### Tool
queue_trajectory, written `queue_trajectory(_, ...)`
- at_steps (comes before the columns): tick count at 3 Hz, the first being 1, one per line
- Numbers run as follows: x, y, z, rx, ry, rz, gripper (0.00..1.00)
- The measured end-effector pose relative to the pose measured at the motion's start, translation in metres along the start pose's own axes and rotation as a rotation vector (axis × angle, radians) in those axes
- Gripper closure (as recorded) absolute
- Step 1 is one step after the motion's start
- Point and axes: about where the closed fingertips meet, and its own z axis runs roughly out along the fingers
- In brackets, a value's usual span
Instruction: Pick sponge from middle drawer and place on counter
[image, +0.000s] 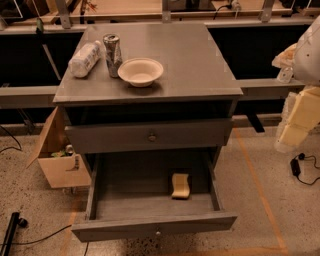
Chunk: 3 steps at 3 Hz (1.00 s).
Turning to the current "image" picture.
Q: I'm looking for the yellow sponge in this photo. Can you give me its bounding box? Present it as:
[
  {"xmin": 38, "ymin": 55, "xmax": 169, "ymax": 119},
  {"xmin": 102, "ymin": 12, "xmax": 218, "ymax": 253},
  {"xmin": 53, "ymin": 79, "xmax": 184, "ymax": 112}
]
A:
[{"xmin": 172, "ymin": 173, "xmax": 190, "ymax": 199}]

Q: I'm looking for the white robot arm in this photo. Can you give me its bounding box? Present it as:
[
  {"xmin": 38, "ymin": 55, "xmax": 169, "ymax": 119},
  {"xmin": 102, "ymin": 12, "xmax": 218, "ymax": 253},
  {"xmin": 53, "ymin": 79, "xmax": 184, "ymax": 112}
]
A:
[{"xmin": 272, "ymin": 16, "xmax": 320, "ymax": 153}]

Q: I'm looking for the closed grey upper drawer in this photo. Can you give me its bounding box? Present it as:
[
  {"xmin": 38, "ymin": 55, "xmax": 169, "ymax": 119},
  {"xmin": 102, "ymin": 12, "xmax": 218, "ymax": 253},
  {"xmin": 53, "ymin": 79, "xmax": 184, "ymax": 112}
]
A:
[{"xmin": 65, "ymin": 119, "xmax": 233, "ymax": 153}]

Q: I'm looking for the grey wooden drawer cabinet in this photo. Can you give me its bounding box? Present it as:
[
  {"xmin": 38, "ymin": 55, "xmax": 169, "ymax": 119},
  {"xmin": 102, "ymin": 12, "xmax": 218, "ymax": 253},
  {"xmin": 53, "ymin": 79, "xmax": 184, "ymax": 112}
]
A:
[{"xmin": 52, "ymin": 21, "xmax": 244, "ymax": 243}]

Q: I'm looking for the open grey lower drawer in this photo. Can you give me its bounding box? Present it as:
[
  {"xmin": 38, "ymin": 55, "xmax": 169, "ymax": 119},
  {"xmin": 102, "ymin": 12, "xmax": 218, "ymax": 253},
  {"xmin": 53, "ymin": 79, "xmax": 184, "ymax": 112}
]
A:
[{"xmin": 72, "ymin": 149, "xmax": 237, "ymax": 242}]

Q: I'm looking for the white paper bowl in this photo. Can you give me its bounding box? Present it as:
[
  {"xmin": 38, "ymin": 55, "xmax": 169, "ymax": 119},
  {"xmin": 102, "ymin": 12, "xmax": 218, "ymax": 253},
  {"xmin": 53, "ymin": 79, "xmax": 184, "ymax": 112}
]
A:
[{"xmin": 118, "ymin": 58, "xmax": 164, "ymax": 87}]

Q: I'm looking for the crushed silver can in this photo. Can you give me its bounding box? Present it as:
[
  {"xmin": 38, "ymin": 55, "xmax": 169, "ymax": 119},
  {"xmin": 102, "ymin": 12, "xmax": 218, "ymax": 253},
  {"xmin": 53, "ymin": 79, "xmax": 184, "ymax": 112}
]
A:
[{"xmin": 103, "ymin": 34, "xmax": 123, "ymax": 78}]

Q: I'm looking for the clear plastic bottle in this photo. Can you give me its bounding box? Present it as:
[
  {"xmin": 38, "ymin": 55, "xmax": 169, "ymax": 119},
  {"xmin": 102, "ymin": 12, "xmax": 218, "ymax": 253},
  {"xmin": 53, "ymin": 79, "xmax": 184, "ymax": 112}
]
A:
[{"xmin": 68, "ymin": 41, "xmax": 101, "ymax": 78}]

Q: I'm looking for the cardboard box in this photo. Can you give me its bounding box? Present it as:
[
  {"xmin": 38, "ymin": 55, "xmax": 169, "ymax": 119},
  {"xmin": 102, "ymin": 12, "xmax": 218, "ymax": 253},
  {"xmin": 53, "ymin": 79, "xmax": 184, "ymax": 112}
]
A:
[{"xmin": 26, "ymin": 107, "xmax": 91, "ymax": 188}]

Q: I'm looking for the black bar on floor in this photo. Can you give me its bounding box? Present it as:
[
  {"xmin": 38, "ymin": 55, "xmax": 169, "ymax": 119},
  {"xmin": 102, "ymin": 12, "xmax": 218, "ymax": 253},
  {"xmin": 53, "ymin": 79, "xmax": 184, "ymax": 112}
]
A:
[{"xmin": 0, "ymin": 212, "xmax": 28, "ymax": 256}]

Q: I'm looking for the black power adapter with cable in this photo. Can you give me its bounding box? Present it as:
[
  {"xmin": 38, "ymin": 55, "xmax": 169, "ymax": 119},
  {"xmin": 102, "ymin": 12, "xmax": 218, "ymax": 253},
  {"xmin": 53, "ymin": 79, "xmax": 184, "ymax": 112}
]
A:
[{"xmin": 289, "ymin": 152, "xmax": 320, "ymax": 187}]

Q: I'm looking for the black floor cable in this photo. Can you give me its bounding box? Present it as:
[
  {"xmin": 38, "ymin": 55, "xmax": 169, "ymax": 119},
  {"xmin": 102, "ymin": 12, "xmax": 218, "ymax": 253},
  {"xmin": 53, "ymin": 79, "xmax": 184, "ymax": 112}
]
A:
[{"xmin": 0, "ymin": 223, "xmax": 90, "ymax": 256}]

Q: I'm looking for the grey metal rail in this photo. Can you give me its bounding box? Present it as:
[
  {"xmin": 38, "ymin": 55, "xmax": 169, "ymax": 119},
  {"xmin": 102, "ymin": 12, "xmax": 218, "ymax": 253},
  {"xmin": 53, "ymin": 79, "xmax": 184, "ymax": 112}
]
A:
[{"xmin": 0, "ymin": 86, "xmax": 57, "ymax": 109}]

